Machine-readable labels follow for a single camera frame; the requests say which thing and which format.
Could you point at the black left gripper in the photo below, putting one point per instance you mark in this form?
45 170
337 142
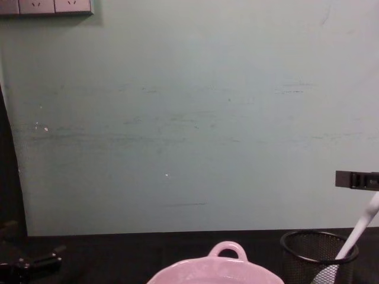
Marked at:
13 273

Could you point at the black table cloth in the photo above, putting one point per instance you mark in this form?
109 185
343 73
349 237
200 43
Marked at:
118 260

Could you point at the black mesh pen holder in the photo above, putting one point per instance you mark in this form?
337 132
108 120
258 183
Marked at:
305 267

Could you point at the white plastic utensil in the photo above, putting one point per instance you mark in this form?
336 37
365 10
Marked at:
362 225

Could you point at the grey wall socket panel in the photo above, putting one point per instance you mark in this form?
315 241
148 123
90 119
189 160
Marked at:
44 6

